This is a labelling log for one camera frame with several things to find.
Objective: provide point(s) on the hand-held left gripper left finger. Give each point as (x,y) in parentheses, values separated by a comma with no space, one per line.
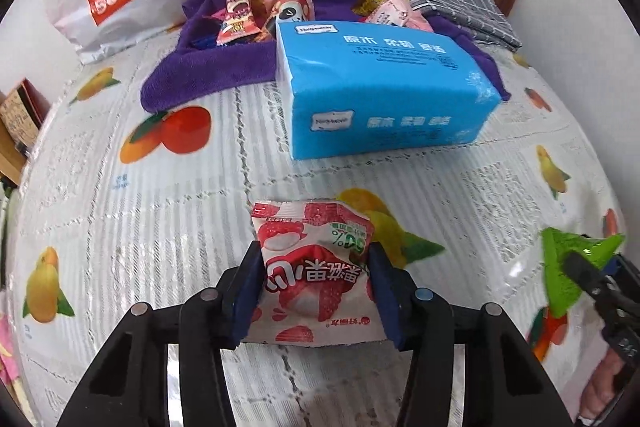
(247,297)

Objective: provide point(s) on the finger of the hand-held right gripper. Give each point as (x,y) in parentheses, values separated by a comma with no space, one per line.
(585,277)
(622,274)

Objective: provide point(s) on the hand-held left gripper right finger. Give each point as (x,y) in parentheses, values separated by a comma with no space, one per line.
(390,297)

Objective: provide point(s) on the green snack packet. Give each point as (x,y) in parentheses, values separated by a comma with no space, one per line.
(560,267)

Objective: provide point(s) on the white strawberry snack packet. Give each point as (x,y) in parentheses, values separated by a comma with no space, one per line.
(310,277)

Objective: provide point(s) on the purple towel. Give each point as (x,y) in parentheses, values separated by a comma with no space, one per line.
(200,77)

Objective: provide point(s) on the red snack packet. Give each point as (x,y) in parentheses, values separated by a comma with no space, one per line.
(240,29)

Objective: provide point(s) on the pale pink snack packet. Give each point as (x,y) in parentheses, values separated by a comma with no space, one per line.
(400,12)

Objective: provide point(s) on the panda print snack packet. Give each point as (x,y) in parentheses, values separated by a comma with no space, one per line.
(292,7)

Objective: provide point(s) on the person's right hand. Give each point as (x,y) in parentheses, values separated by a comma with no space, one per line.
(600,387)

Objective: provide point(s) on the blue tissue pack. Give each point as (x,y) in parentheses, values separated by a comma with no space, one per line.
(380,87)

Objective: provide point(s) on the wooden bed headboard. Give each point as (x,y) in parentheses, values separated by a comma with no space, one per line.
(9,164)

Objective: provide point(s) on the brown box at left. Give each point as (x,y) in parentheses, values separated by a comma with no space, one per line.
(20,117)

